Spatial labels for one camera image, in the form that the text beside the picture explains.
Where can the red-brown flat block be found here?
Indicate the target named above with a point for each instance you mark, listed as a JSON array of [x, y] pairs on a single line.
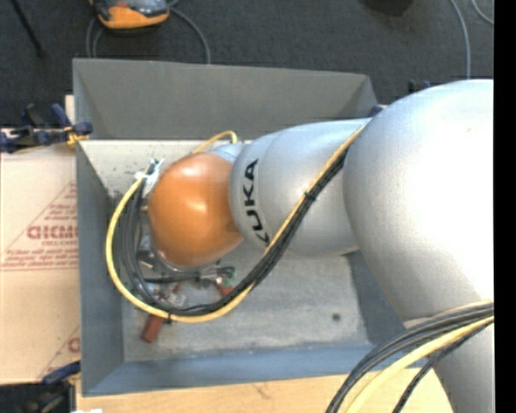
[[151, 329]]

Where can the grey metal bin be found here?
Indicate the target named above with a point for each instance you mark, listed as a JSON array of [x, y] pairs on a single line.
[[292, 308]]

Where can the brown cardboard board, red print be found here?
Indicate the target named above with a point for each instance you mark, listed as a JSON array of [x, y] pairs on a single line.
[[34, 299]]

